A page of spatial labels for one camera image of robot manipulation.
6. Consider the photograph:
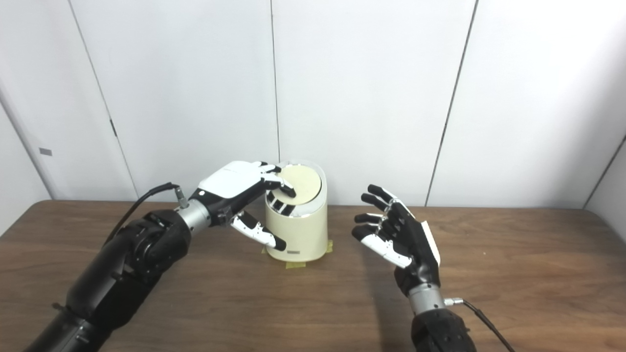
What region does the round cream bin lid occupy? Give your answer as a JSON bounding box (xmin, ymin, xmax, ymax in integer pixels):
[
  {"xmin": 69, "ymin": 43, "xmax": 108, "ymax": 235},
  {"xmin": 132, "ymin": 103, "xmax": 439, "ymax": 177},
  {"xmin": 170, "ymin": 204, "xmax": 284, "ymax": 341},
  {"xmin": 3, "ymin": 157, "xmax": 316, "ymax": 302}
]
[{"xmin": 271, "ymin": 165, "xmax": 322, "ymax": 205}]

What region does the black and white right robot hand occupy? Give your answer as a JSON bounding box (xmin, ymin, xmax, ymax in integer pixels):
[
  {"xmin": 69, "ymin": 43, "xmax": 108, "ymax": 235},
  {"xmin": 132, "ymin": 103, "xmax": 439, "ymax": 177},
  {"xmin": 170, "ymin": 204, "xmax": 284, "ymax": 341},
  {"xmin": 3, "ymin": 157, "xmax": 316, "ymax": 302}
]
[{"xmin": 352, "ymin": 184, "xmax": 441, "ymax": 296}]

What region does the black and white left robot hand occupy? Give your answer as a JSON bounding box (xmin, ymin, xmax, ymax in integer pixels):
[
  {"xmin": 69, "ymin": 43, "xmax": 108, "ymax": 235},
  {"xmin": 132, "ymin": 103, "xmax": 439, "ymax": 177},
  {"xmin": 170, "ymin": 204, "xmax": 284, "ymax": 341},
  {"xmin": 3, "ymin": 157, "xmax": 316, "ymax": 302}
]
[{"xmin": 188, "ymin": 161, "xmax": 297, "ymax": 252}]

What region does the cream-colored bin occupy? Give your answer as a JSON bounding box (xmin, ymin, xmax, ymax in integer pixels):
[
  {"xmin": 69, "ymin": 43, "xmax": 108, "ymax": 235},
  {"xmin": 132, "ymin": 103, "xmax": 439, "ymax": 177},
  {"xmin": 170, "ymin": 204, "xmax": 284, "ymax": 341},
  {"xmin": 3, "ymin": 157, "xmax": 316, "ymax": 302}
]
[{"xmin": 265, "ymin": 160, "xmax": 328, "ymax": 263}]

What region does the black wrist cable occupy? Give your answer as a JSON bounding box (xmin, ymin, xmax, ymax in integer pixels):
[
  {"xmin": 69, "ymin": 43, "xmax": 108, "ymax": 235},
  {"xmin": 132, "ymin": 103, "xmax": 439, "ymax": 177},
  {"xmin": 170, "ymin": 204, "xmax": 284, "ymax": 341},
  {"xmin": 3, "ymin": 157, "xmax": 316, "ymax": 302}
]
[
  {"xmin": 103, "ymin": 182, "xmax": 189, "ymax": 245},
  {"xmin": 444, "ymin": 297, "xmax": 514, "ymax": 352}
]

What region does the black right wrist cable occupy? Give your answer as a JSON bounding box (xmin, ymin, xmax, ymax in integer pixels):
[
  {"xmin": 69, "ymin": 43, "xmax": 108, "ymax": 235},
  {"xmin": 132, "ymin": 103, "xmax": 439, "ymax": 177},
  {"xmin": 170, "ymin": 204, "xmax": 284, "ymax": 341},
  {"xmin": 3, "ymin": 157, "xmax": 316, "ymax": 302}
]
[{"xmin": 444, "ymin": 297, "xmax": 514, "ymax": 352}]

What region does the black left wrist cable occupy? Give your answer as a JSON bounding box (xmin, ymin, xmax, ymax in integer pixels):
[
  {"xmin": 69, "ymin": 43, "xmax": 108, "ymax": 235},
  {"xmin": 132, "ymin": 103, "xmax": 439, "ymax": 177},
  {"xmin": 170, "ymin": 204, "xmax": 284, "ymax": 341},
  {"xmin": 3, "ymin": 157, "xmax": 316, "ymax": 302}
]
[{"xmin": 103, "ymin": 182, "xmax": 189, "ymax": 245}]

